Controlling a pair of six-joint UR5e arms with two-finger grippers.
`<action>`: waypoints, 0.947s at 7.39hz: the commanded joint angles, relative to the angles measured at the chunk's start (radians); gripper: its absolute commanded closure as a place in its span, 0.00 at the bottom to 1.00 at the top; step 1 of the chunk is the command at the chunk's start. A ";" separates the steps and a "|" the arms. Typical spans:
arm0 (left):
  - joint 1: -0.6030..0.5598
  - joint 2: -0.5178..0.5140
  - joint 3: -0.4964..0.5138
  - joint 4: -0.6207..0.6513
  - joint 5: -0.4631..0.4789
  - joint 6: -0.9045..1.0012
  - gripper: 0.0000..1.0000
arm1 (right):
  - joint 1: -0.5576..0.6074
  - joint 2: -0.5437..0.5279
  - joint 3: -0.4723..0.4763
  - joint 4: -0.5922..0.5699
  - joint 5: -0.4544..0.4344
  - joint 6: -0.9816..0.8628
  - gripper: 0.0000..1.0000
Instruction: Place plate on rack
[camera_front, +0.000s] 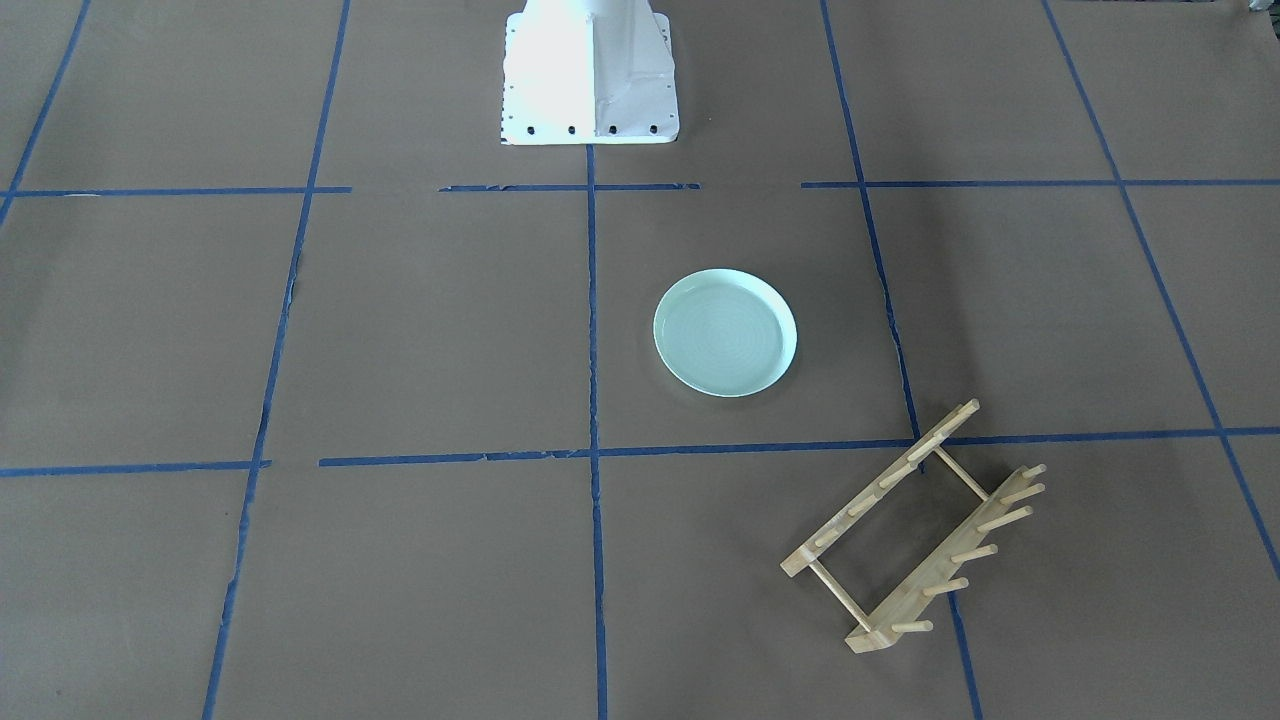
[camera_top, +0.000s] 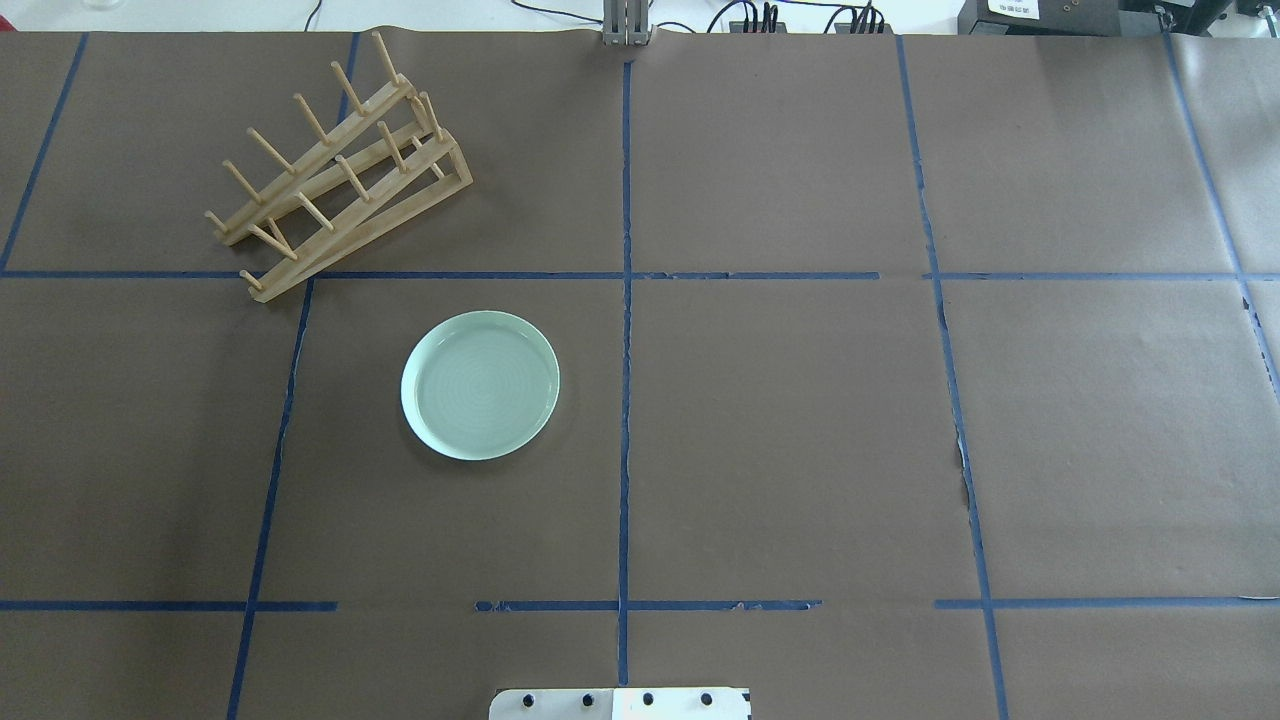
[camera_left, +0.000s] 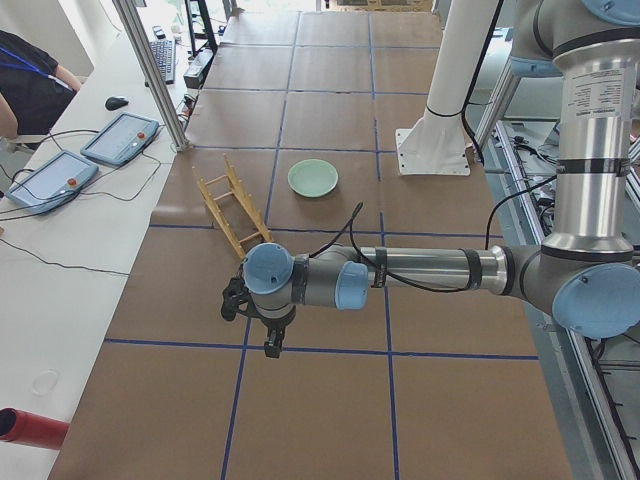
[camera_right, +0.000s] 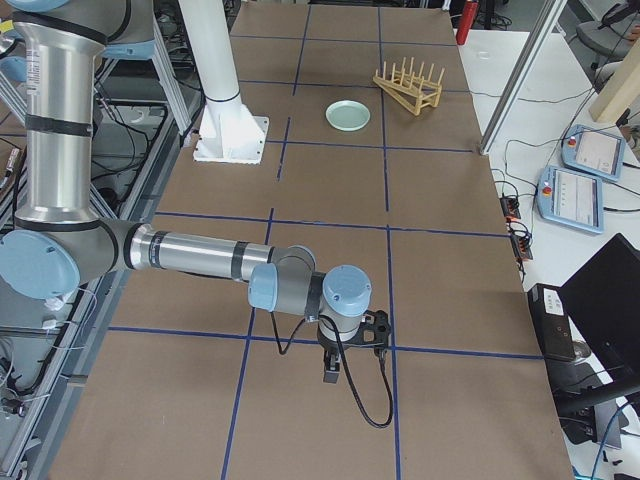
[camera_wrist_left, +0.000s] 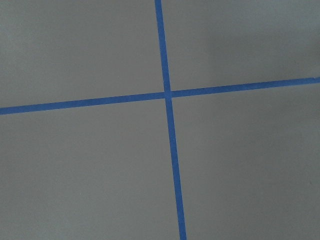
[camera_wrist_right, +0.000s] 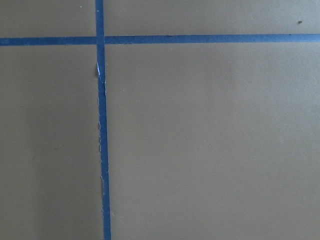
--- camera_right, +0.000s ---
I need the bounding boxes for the black computer box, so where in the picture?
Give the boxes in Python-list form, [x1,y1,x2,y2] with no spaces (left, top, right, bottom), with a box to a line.
[527,283,575,362]

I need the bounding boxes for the upper orange black adapter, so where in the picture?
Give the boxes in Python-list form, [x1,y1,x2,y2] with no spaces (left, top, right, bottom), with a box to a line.
[500,195,521,221]

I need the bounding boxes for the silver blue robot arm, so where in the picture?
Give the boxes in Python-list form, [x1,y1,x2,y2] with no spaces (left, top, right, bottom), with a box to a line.
[1,1,371,382]

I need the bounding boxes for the black monitor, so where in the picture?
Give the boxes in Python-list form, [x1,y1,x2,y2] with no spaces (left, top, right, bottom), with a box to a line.
[556,233,639,416]

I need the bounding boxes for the brown paper table cover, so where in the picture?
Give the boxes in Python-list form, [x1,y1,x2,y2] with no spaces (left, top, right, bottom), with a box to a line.
[49,2,572,479]

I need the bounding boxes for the wooden dish rack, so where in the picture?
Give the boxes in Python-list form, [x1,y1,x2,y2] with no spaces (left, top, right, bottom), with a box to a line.
[372,57,445,116]

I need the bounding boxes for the orange black adapter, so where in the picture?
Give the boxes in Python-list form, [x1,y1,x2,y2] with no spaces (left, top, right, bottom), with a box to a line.
[500,195,521,221]
[510,232,533,261]

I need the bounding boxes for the teach pendant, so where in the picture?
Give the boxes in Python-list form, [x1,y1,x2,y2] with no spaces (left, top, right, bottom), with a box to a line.
[561,124,626,182]
[536,166,604,234]

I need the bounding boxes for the lower orange black adapter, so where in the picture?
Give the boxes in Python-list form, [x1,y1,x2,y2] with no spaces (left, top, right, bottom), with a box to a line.
[510,232,533,261]

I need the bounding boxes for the lower teach pendant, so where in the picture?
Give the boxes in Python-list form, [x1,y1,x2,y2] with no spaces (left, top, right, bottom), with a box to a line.
[536,166,604,234]

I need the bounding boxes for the light green round plate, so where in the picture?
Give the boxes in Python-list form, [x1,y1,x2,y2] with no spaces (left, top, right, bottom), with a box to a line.
[325,100,371,132]

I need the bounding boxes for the upper teach pendant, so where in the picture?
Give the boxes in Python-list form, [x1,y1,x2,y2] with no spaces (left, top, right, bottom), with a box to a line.
[561,124,626,182]

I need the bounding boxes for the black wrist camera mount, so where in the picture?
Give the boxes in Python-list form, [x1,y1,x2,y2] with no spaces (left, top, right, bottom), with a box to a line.
[347,310,391,351]

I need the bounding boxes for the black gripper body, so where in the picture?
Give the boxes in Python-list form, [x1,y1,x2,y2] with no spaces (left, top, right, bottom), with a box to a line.
[317,333,342,361]

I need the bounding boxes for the red fire extinguisher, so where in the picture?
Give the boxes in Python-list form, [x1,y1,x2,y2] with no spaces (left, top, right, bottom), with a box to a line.
[456,0,479,46]

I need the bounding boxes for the white camera mast with base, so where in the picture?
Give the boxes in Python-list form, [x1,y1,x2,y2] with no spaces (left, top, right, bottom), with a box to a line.
[179,0,269,164]

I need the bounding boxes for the aluminium frame post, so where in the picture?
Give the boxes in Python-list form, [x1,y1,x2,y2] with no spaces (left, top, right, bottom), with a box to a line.
[479,0,567,155]

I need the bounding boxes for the wooden beam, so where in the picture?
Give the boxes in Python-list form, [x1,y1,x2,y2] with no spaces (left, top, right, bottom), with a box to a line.
[589,39,639,124]

